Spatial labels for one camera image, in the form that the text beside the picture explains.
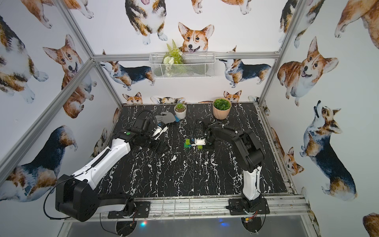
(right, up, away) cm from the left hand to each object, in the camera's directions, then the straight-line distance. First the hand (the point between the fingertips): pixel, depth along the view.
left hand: (165, 141), depth 82 cm
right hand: (+23, -4, +14) cm, 27 cm away
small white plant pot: (+5, +18, +25) cm, 31 cm away
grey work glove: (-5, +13, +28) cm, 32 cm away
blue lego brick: (+15, +1, +3) cm, 16 cm away
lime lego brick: (+12, -2, +11) cm, 16 cm away
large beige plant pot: (+35, +20, +21) cm, 46 cm away
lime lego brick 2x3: (+20, -6, +13) cm, 24 cm away
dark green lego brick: (+10, -5, +15) cm, 19 cm away
